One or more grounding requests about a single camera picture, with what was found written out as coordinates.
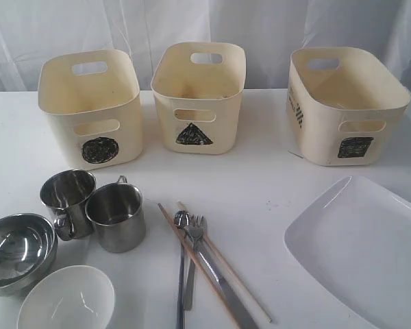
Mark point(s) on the steel mug with wire handle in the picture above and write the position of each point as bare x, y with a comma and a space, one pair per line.
116, 214

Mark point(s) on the steel mug with round handle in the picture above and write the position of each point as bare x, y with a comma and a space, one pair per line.
65, 195

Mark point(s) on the white ceramic bowl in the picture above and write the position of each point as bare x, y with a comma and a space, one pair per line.
78, 296

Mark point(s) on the stainless steel bowl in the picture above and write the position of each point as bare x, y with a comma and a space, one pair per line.
28, 248

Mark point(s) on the small steel fork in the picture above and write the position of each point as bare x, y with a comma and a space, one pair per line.
195, 231

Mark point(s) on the small steel spoon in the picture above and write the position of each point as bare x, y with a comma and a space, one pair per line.
181, 221

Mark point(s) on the cream bin with triangle mark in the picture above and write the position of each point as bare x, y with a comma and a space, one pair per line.
197, 88

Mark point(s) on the cream bin with circle mark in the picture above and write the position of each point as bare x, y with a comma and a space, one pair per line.
91, 101

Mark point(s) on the cream bin with square mark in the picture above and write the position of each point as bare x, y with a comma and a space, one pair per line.
343, 104

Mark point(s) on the steel table knife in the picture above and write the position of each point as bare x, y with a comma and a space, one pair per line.
230, 299

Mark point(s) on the white rectangular plate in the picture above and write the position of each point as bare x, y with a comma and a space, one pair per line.
355, 241

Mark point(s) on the white backdrop curtain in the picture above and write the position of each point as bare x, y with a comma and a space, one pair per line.
32, 32

